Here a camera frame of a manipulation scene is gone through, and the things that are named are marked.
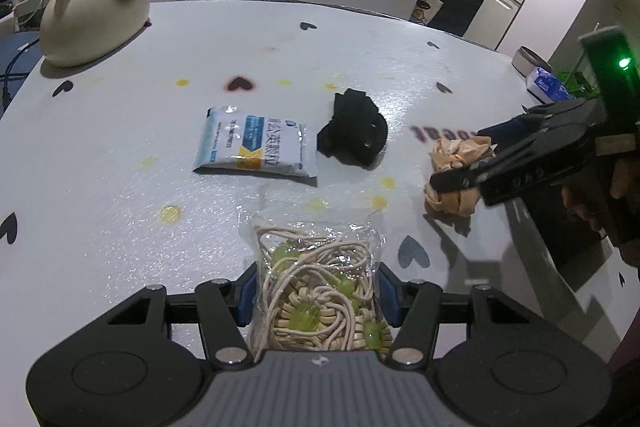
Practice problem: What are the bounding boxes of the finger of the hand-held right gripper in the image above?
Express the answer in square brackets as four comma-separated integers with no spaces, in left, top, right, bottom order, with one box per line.
[429,151,522,194]
[477,103,557,151]

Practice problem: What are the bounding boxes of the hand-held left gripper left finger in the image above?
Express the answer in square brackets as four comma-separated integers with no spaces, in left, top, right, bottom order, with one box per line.
[102,264,259,367]

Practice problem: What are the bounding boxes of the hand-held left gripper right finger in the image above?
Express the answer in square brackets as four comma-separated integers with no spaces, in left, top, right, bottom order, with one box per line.
[376,264,532,367]

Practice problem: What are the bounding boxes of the clear bag of beige cords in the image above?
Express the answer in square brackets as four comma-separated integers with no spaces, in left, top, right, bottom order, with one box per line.
[237,187,396,358]

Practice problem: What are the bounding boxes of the person's right hand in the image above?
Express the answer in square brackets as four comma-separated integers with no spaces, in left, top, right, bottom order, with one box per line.
[561,152,638,235]

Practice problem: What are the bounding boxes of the blue tissue packet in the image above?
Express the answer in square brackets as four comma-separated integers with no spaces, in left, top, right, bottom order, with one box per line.
[525,67,576,102]

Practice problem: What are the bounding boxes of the round metal tin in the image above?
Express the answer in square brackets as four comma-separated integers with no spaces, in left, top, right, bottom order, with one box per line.
[511,46,553,78]

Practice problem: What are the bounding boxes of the green plastic bag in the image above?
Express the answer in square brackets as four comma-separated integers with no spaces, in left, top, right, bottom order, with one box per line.
[557,71,603,102]

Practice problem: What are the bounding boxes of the black cloth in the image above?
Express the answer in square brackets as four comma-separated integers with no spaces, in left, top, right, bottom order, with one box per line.
[316,88,389,168]

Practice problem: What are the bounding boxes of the white kitchen base cabinets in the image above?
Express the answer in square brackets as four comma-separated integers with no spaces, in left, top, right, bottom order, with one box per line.
[440,0,526,50]

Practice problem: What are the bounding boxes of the white tote bag yellow print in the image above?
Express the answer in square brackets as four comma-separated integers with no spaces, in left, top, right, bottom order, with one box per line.
[411,0,441,26]

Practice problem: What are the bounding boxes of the white and blue packet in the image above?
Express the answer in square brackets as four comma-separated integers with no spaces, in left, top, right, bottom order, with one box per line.
[192,105,319,180]

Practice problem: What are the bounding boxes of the cream cat-shaped ceramic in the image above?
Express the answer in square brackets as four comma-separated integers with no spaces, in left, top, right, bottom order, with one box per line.
[39,0,151,68]

